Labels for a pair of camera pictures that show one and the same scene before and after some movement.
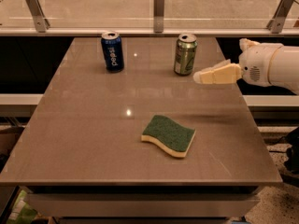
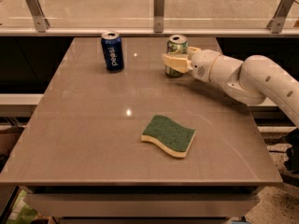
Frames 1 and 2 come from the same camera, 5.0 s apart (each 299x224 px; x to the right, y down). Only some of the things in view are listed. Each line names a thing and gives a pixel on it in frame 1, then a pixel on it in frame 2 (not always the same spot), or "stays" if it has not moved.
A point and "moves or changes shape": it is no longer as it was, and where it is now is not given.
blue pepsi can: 112,49 stays
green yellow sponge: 173,137 stays
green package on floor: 21,213 stays
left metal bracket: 35,8 stays
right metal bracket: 277,23 stays
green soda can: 185,50 moves or changes shape
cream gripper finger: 245,43 → 192,50
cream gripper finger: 223,73 → 178,63
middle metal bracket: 159,2 stays
